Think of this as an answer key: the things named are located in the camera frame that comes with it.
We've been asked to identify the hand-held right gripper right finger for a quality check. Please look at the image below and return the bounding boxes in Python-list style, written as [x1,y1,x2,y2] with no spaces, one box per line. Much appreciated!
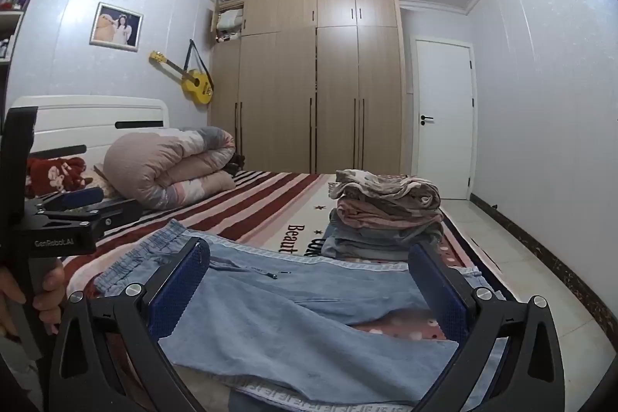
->
[408,241,565,412]

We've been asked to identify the dark baseboard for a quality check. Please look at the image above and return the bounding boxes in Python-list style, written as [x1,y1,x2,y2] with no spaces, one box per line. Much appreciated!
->
[470,194,618,338]

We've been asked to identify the yellow guitar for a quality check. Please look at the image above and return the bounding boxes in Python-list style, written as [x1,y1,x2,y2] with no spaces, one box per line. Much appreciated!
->
[148,39,214,106]

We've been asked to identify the pink folded garment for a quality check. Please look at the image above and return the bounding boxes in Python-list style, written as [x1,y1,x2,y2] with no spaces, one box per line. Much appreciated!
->
[329,197,442,233]

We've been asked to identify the striped dotted printed blanket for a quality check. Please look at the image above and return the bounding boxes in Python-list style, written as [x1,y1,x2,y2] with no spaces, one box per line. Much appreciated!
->
[63,171,513,412]

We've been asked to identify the framed wall photo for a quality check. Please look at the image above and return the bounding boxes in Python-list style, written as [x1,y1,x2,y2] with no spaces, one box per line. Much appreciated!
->
[89,2,144,52]

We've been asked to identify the grey floral folded garment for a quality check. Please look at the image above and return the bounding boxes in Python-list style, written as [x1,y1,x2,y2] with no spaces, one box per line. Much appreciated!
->
[334,169,441,210]

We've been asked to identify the white door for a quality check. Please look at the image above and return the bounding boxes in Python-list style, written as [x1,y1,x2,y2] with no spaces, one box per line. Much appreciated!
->
[410,34,479,200]

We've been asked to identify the light blue denim pants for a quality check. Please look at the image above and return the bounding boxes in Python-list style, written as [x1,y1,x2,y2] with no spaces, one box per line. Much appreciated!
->
[94,219,508,412]

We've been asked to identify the folded bedding in wardrobe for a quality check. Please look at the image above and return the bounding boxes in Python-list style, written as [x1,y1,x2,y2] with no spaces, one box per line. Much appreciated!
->
[216,9,243,42]

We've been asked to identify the light wooden wardrobe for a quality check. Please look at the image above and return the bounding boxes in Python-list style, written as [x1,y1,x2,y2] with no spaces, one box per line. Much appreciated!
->
[209,0,404,175]

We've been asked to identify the person's left hand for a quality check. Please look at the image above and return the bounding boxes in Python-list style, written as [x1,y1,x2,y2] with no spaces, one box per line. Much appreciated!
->
[0,258,66,339]

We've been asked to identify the white bed headboard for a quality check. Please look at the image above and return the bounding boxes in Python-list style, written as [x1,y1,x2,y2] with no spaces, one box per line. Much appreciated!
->
[10,96,170,166]

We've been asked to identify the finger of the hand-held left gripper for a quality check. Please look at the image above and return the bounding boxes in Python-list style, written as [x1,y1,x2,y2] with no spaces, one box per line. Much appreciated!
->
[36,186,105,214]
[36,198,144,240]

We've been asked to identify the rolled pink grey quilt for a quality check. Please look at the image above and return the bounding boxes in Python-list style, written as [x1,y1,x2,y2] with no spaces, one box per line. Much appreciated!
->
[103,126,237,212]

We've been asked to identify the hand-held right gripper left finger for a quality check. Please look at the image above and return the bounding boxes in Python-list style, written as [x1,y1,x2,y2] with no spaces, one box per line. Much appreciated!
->
[48,237,213,412]

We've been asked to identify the folded blue grey garment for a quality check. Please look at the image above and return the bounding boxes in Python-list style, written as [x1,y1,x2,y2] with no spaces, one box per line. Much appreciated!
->
[321,221,445,263]

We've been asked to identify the wall shelf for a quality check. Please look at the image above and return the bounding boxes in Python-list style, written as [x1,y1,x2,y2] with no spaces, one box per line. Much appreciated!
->
[0,0,54,70]

